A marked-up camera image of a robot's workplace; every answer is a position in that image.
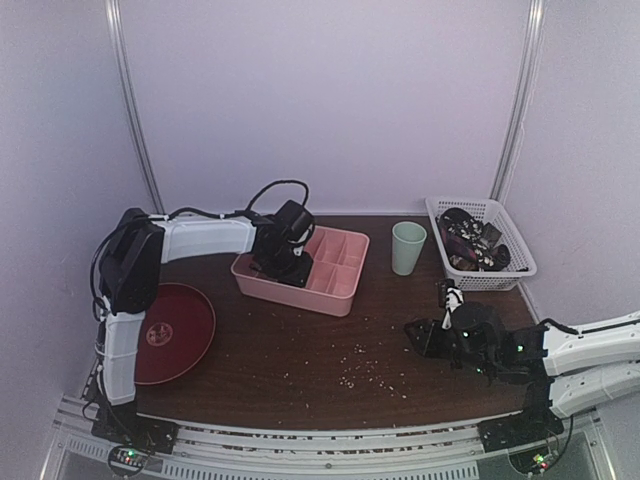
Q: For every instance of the aluminium corner post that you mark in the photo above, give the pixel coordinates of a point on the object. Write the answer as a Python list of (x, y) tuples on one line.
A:
[(522, 96), (133, 118)]

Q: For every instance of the brown patterned tie in basket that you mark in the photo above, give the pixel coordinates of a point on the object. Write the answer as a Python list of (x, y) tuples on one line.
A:
[(470, 244)]

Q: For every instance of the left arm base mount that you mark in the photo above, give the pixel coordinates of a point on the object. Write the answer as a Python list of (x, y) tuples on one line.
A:
[(135, 439)]

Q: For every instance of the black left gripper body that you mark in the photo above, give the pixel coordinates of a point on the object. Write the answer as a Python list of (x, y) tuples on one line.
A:
[(285, 269)]

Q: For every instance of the white plastic mesh basket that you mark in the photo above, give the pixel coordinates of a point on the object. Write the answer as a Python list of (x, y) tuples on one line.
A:
[(522, 264)]

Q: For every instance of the aluminium front rail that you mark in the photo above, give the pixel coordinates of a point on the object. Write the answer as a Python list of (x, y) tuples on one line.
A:
[(204, 451)]

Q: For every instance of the left aluminium corner post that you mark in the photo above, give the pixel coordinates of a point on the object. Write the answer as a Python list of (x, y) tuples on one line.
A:
[(133, 118)]

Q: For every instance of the red round tray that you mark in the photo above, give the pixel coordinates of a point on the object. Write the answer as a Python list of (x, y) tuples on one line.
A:
[(175, 335)]

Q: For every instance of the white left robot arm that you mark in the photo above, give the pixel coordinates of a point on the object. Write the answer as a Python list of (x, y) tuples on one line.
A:
[(125, 274)]

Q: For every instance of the mint green plastic cup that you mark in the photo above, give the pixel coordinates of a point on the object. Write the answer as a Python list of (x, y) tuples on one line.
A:
[(408, 239)]

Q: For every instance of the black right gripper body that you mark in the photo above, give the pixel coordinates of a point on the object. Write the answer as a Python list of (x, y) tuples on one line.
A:
[(439, 342)]

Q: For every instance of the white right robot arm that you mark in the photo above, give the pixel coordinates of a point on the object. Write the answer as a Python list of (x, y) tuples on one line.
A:
[(566, 369)]

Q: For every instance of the right aluminium corner post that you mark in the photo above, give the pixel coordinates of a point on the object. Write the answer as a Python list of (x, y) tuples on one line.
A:
[(522, 96)]

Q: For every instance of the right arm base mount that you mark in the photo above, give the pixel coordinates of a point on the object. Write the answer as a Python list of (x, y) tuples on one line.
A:
[(532, 436)]

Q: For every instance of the pink divided organizer box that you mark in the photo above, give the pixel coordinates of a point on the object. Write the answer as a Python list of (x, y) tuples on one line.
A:
[(338, 260)]

